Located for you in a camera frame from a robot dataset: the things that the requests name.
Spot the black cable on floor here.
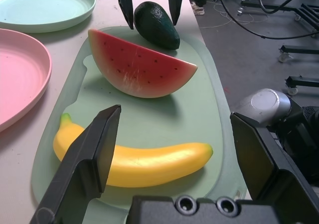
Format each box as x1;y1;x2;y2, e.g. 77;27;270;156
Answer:
216;0;319;40

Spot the toy watermelon slice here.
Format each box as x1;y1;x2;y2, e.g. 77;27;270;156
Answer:
88;28;198;99

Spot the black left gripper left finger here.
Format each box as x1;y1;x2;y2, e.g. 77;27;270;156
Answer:
29;105;122;224

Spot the yellow toy banana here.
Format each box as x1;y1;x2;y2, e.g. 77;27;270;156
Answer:
53;113;214;188

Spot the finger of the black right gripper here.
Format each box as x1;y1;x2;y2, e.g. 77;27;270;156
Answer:
116;0;136;31
167;0;184;26

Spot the pink plastic plate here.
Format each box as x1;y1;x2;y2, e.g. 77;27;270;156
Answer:
0;28;52;133

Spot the black metal frame with casters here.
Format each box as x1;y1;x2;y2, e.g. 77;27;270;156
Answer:
285;75;319;96
240;0;319;33
278;44;319;63

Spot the dark green toy avocado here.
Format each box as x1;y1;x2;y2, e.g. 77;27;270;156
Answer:
134;1;180;51

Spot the mint green plastic plate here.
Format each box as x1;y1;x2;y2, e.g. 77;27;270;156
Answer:
0;0;97;33

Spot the white chunky sneaker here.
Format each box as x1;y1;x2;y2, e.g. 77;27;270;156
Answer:
190;1;205;16

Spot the green plastic cutting board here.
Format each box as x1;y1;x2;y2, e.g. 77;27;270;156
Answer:
31;26;247;224

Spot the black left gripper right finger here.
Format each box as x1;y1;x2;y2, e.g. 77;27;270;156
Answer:
230;112;319;224

